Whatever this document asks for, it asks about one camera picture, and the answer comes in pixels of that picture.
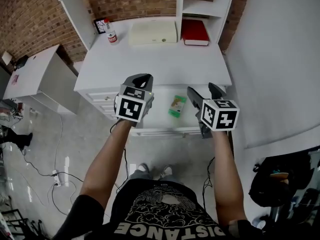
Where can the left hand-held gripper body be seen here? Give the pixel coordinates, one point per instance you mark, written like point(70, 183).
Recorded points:
point(130, 107)

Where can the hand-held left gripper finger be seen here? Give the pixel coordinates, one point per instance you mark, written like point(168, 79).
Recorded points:
point(128, 79)
point(148, 80)

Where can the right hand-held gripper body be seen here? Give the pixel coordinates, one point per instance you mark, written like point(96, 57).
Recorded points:
point(220, 115)

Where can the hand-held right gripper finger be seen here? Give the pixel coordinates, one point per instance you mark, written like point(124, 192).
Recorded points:
point(195, 97)
point(215, 91)

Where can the small green packet item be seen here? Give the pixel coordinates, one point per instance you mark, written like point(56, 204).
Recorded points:
point(177, 106)

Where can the white desk drawer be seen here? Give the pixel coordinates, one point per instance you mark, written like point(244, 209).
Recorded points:
point(160, 120)

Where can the person's left forearm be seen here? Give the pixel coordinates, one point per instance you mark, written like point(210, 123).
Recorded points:
point(107, 164)

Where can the person's right forearm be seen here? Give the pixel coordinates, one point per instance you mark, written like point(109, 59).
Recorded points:
point(226, 174)

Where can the white desk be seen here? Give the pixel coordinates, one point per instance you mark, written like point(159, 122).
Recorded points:
point(155, 64)

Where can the small white side drawer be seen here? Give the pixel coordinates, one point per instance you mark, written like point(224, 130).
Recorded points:
point(100, 96)
point(106, 107)

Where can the white desk shelf unit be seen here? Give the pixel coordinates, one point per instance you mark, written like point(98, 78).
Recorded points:
point(80, 14)

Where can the pink printed item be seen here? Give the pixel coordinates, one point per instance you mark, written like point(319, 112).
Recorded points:
point(15, 79)

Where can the cream flat box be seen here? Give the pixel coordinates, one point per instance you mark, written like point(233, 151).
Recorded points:
point(153, 32)

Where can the clear bottle with red cap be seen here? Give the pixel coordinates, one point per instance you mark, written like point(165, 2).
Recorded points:
point(111, 34)

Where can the person's left shoe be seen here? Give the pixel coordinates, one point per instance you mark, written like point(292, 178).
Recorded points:
point(143, 168)

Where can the person's shoe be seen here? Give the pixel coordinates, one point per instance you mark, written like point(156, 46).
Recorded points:
point(167, 171)
point(143, 168)

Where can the red book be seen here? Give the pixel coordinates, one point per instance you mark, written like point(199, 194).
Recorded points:
point(194, 32)

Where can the person's grey trousers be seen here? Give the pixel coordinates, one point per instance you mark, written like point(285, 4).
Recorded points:
point(142, 175)

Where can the person's right shoe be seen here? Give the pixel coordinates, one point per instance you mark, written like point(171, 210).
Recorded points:
point(167, 171)

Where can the black backpack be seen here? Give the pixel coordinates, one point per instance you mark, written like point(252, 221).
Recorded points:
point(277, 181)

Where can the white side table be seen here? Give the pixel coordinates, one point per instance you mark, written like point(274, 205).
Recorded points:
point(32, 71)

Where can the white power strip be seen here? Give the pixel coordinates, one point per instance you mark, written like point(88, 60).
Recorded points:
point(56, 177)

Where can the black device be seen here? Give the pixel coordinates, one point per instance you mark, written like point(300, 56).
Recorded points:
point(22, 62)

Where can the person's black printed t-shirt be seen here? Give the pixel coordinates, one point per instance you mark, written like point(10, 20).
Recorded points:
point(155, 214)

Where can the black metal rack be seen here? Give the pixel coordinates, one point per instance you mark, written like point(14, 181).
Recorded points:
point(20, 226)

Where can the black picture frame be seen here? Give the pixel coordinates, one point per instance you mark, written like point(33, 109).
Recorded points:
point(100, 26)

